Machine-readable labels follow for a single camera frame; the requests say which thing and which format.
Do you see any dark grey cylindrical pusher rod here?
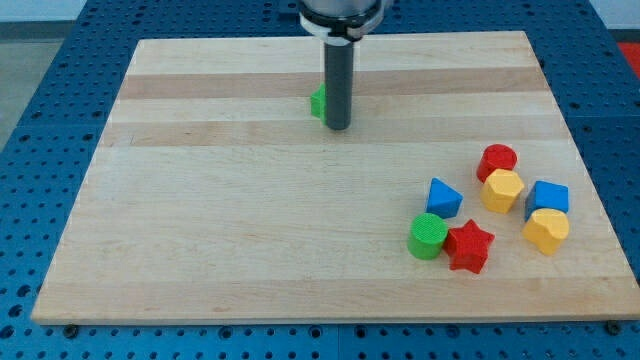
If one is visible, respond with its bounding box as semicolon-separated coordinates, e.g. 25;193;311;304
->
324;43;354;131

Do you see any green star block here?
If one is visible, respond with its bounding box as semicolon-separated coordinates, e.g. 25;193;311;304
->
310;83;326;125

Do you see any wooden board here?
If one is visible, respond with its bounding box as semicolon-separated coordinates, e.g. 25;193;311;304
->
31;31;639;325

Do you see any red star block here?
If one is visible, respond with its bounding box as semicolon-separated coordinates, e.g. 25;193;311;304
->
443;219;495;274

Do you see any blue triangle block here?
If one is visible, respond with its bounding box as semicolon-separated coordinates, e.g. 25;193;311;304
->
425;178;464;219

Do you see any red cylinder block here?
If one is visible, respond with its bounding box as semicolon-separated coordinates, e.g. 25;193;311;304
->
476;144;518;183

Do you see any green cylinder block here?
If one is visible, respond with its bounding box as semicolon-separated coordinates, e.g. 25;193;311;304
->
407;213;448;260

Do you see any yellow hexagon block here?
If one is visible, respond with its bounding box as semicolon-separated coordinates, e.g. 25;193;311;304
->
480;169;524;214

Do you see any blue cube block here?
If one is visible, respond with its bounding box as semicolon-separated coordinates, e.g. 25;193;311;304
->
524;180;570;221

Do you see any yellow heart block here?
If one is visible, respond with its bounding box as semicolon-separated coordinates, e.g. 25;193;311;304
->
522;208;570;256

